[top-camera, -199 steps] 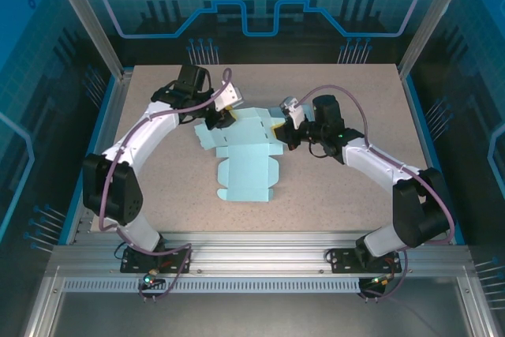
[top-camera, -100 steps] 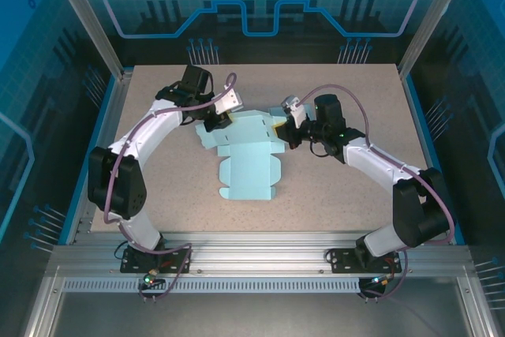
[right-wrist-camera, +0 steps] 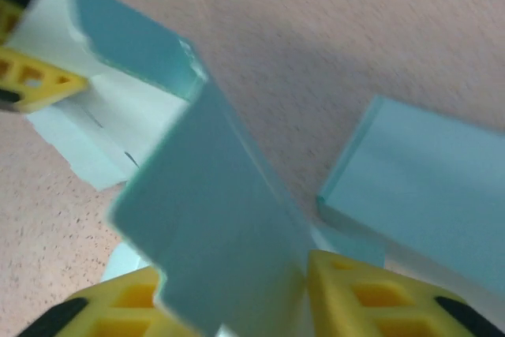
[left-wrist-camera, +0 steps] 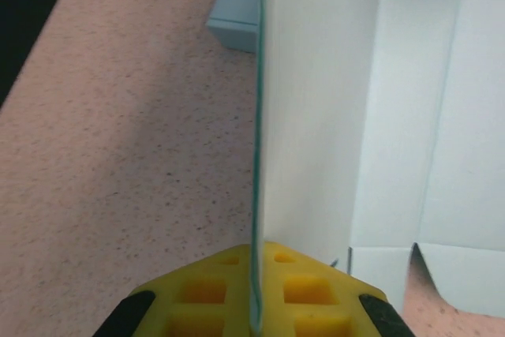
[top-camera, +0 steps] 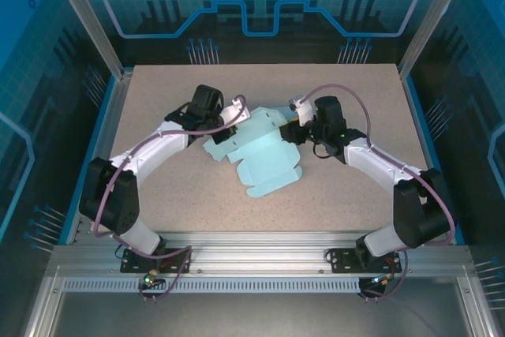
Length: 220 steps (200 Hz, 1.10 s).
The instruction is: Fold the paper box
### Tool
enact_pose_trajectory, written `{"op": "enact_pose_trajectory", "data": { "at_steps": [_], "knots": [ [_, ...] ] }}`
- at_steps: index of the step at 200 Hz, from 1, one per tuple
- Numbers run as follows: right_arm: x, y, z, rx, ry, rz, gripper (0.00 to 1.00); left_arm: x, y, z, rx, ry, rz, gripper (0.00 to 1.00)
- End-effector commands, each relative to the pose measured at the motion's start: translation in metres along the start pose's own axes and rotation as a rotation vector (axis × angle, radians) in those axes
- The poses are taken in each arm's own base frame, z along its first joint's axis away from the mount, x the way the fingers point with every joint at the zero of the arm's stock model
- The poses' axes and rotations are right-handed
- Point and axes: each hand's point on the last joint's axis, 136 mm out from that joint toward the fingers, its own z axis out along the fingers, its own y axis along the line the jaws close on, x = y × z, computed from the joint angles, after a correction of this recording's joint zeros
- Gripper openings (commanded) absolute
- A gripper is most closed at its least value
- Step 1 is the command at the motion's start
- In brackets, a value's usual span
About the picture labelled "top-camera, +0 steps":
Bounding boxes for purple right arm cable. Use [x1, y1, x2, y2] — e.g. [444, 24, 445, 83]
[303, 84, 458, 303]

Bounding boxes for slotted grey cable duct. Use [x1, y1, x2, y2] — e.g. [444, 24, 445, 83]
[62, 278, 363, 294]

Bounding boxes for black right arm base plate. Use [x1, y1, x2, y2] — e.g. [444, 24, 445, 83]
[328, 247, 404, 274]

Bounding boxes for aluminium frame bar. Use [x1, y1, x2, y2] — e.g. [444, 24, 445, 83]
[21, 265, 66, 337]
[457, 273, 495, 337]

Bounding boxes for blue-edged table side rail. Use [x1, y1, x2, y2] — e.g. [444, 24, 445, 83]
[58, 70, 135, 245]
[401, 72, 467, 246]

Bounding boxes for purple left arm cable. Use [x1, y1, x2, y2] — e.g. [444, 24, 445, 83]
[91, 94, 248, 303]

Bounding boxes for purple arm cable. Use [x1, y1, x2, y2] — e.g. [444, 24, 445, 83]
[303, 84, 458, 303]
[91, 94, 248, 303]

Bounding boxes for aluminium corner post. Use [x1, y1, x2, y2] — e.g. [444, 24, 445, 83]
[42, 0, 128, 81]
[398, 0, 477, 78]

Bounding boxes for long aluminium frame rail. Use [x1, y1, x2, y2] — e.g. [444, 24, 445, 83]
[46, 231, 477, 279]

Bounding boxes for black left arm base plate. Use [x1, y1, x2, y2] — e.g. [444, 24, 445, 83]
[119, 245, 191, 274]

